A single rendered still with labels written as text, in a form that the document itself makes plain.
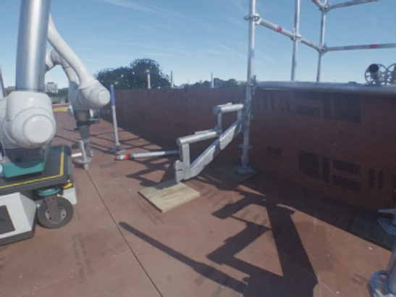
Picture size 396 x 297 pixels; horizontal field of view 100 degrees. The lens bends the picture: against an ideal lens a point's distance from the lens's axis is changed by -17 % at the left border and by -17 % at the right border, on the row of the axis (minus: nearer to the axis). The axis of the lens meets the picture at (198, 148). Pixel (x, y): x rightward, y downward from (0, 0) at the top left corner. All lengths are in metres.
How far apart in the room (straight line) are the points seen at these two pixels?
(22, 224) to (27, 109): 0.56
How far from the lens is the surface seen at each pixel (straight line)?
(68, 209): 1.23
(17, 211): 1.15
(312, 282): 0.96
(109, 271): 0.96
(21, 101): 0.86
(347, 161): 1.48
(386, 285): 0.72
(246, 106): 1.56
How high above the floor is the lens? 0.69
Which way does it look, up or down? 17 degrees down
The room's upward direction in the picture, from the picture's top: straight up
